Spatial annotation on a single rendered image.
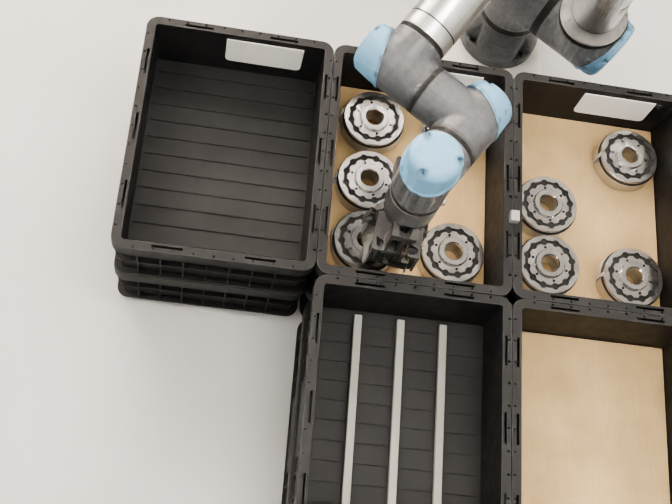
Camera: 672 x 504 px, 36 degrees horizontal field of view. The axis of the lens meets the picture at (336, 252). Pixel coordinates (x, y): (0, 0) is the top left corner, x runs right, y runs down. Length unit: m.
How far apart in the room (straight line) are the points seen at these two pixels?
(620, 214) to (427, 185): 0.58
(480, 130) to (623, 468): 0.60
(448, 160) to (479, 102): 0.11
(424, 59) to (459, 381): 0.51
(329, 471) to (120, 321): 0.43
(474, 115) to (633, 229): 0.52
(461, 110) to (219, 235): 0.47
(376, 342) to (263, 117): 0.42
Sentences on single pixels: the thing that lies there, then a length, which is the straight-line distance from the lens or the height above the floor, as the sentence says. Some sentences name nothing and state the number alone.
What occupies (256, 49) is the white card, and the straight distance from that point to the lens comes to 1.70.
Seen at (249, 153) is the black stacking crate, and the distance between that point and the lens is 1.69.
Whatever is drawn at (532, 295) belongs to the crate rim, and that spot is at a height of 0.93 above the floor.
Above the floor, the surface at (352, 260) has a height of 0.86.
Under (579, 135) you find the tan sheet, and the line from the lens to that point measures 1.85.
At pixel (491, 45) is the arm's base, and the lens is 1.98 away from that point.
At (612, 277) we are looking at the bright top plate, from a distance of 1.72.
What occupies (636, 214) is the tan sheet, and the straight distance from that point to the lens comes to 1.82.
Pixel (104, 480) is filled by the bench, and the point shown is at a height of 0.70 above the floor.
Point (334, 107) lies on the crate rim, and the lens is 1.63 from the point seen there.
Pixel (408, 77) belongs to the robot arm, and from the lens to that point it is 1.38.
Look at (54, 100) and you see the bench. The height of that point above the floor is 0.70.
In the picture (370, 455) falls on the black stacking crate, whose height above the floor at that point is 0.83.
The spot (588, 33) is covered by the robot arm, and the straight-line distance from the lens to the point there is 1.82.
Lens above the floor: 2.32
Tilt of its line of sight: 66 degrees down
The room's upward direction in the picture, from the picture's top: 23 degrees clockwise
